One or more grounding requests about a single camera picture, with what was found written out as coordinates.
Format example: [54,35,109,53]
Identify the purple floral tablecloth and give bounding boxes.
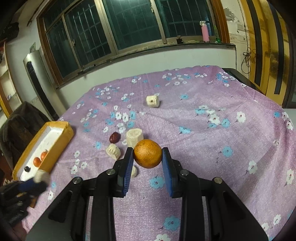
[22,65,296,241]

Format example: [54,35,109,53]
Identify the black wall cable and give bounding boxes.
[241,23,255,75]

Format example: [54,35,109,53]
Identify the yellow wooden door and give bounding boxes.
[240,0,292,98]

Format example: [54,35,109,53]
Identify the wooden shelf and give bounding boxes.
[0,42,23,119]

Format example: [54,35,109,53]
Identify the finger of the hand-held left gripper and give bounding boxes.
[18,180,36,192]
[30,182,48,194]

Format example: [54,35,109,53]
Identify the pink water bottle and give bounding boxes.
[200,20,210,43]

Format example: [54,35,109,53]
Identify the yellow cardboard box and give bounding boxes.
[13,121,74,182]

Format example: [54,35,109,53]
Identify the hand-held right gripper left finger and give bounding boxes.
[25,147,134,241]

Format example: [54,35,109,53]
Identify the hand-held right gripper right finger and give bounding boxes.
[162,147,270,241]

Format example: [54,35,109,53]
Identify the wooden framed window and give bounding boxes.
[37,0,230,88]

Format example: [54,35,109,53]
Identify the black bag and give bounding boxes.
[0,22,20,42]

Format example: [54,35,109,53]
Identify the white standing air conditioner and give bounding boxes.
[23,50,60,121]

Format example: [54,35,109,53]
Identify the black table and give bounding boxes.
[222,68,284,107]

